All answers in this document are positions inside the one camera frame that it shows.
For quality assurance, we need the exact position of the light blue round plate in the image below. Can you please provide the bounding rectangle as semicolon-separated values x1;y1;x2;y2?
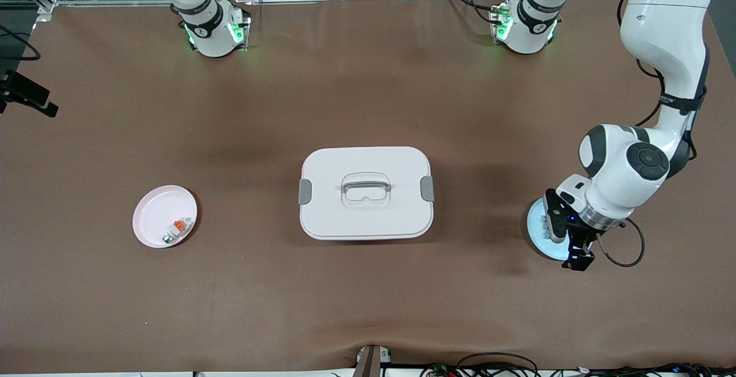
527;198;576;261

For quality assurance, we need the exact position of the pink round plate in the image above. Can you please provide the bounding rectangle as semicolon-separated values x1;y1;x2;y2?
132;185;198;249

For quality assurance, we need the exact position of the white lidded storage box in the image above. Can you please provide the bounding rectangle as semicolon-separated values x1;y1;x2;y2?
298;147;435;241

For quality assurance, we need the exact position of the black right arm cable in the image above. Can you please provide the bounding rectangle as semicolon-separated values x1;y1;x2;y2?
0;25;41;60

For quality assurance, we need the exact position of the black looped cable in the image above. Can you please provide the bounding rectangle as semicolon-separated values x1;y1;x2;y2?
456;352;539;377

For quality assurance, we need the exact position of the small orange white switch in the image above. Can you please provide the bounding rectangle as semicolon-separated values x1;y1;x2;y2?
162;219;192;245

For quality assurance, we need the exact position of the brown table edge post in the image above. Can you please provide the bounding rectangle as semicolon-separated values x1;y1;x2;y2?
354;344;381;377

